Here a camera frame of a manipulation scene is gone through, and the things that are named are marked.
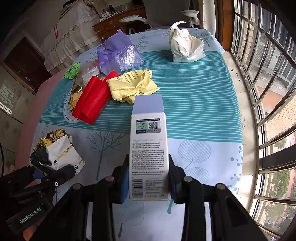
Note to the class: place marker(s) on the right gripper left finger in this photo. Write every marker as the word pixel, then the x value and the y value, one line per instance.
pixel 83 205

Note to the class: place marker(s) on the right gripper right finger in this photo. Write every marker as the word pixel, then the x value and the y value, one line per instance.
pixel 228 218

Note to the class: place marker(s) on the black gold wrapper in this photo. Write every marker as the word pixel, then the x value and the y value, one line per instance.
pixel 54 151

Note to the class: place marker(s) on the white purple product box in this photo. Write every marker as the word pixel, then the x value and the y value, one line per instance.
pixel 148 150

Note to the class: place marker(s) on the person's left hand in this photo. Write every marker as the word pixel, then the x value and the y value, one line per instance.
pixel 27 234

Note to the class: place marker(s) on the pink bed cover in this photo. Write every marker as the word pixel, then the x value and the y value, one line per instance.
pixel 31 122

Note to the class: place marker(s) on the tree print bed sheet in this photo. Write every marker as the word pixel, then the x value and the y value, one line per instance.
pixel 203 124

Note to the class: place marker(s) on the red plastic bag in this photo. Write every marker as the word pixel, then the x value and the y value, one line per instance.
pixel 94 98

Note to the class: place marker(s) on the green crumpled paper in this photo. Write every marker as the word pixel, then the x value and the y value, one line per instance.
pixel 73 70

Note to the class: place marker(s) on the brown wooden door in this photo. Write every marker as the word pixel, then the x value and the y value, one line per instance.
pixel 27 63

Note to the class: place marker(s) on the clear plastic wrapper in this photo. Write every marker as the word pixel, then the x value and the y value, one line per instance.
pixel 86 71

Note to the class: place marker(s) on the yellow crumpled plastic bag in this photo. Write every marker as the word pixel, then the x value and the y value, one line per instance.
pixel 128 86

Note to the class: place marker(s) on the white ruffled cloth cover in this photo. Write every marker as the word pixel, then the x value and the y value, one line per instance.
pixel 71 36

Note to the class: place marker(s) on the purple plastic bag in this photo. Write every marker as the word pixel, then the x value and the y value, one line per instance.
pixel 118 54

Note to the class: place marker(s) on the white crumpled paper bag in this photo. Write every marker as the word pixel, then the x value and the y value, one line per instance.
pixel 185 47

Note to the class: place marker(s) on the wooden desk with drawers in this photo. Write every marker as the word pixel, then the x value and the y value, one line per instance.
pixel 106 28

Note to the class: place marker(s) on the metal window bars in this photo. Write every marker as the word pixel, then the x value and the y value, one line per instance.
pixel 264 49

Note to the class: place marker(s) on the white desk lamp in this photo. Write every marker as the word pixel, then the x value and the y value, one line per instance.
pixel 192 16

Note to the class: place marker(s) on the grey office chair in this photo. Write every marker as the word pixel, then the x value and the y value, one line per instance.
pixel 164 13

